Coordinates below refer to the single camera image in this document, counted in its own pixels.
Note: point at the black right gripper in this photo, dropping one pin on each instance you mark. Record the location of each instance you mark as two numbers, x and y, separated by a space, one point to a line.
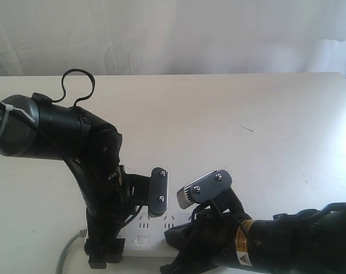
211 245

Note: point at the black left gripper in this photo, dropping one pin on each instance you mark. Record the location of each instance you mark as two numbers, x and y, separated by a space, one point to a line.
110 195

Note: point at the white five-outlet power strip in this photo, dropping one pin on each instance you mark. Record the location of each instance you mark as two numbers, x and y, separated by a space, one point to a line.
144 236

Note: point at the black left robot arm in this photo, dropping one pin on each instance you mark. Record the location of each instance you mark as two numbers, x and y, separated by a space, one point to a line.
35 127

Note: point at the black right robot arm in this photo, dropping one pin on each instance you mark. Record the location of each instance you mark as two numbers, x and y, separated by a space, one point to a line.
310 241

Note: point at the white curtain backdrop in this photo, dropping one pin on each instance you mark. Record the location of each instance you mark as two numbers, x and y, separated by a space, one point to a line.
172 37

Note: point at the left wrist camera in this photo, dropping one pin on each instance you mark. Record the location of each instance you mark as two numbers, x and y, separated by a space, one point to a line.
149 191

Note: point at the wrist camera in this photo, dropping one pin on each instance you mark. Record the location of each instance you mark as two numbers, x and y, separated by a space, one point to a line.
212 190
149 191

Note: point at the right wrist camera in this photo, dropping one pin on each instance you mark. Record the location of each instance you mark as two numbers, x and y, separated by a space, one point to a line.
212 190

